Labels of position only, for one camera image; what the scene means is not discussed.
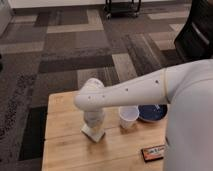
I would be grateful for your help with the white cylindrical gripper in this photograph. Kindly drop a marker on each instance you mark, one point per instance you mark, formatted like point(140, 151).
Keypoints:
point(94, 118)

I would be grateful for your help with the white rectangular sponge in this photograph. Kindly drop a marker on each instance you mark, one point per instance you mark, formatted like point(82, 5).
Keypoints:
point(94, 134)

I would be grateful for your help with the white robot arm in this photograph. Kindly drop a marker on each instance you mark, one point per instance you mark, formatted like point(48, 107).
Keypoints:
point(188, 91)

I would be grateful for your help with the white paper cup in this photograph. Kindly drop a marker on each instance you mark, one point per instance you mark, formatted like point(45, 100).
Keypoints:
point(128, 115)

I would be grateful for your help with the dark blue bowl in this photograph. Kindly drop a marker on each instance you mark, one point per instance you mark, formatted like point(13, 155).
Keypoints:
point(152, 113)

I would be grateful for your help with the dark snack bar packet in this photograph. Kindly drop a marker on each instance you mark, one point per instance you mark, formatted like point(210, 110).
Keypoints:
point(153, 153)

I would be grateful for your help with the black rolling cart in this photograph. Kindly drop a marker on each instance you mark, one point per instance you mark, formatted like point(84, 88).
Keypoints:
point(121, 8)

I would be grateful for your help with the black office chair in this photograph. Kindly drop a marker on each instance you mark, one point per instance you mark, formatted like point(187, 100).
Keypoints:
point(195, 40)

